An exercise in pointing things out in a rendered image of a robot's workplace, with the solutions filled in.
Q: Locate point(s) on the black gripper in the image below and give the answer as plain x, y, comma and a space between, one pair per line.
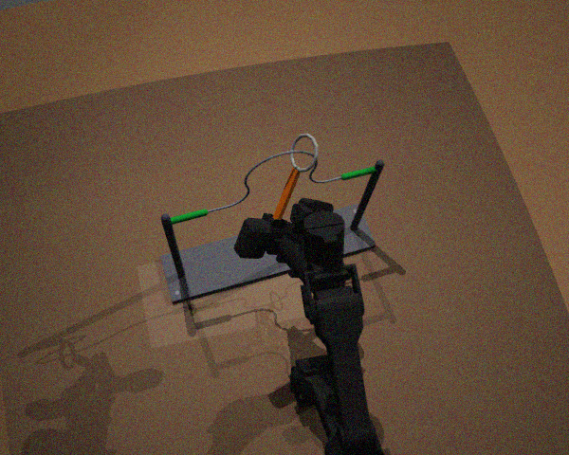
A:
269, 235

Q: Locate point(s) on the grey loop with orange handle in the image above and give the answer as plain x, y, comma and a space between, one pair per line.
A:
293, 177

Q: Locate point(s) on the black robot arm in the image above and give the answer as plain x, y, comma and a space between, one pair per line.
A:
332, 382

